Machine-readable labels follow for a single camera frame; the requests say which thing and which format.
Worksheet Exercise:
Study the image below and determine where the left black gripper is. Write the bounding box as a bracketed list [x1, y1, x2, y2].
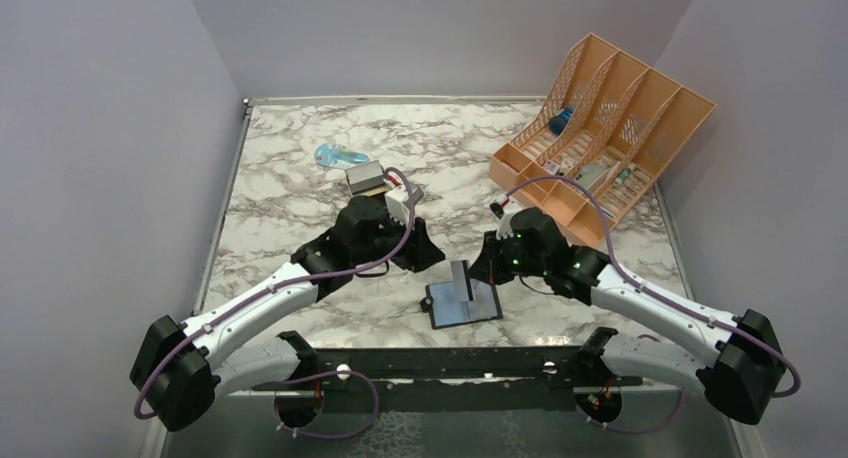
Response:
[352, 207, 444, 272]

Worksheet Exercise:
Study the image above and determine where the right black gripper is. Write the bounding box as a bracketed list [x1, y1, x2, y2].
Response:
[467, 227, 549, 285]

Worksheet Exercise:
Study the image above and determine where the white striped credit card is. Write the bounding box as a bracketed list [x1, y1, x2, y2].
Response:
[450, 260, 473, 302]

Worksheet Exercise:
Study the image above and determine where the black card holder wallet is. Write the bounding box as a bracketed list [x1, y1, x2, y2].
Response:
[419, 280, 503, 329]

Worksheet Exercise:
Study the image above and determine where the gold oval tray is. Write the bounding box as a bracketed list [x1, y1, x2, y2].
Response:
[348, 177, 395, 196]

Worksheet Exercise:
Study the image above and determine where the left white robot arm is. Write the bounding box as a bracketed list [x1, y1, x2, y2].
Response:
[129, 196, 445, 431]

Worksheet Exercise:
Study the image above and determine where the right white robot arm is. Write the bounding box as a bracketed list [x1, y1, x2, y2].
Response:
[469, 203, 788, 425]

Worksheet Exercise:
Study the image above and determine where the small box in rack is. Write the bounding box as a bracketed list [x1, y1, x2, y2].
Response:
[543, 156, 576, 176]

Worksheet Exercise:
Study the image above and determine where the blue blister pack item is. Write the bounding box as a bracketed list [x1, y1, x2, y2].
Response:
[313, 143, 370, 170]

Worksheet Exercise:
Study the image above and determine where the grey pouch in rack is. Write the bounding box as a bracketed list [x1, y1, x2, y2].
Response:
[575, 163, 611, 193]

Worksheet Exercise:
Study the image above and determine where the blue round object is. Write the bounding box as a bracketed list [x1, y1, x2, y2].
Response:
[548, 107, 574, 136]

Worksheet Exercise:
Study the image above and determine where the orange file organizer rack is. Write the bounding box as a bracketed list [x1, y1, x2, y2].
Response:
[489, 33, 715, 247]

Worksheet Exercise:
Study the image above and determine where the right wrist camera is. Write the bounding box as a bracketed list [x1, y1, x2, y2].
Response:
[490, 200, 523, 240]

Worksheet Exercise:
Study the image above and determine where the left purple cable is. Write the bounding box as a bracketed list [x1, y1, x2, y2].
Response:
[133, 167, 417, 440]

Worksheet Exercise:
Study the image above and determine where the purple cable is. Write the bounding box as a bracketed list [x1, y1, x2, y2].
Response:
[133, 167, 417, 440]
[496, 173, 803, 436]

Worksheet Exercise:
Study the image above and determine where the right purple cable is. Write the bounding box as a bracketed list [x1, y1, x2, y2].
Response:
[496, 173, 803, 436]

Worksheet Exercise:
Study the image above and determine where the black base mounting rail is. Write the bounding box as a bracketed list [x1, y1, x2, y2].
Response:
[254, 346, 643, 413]

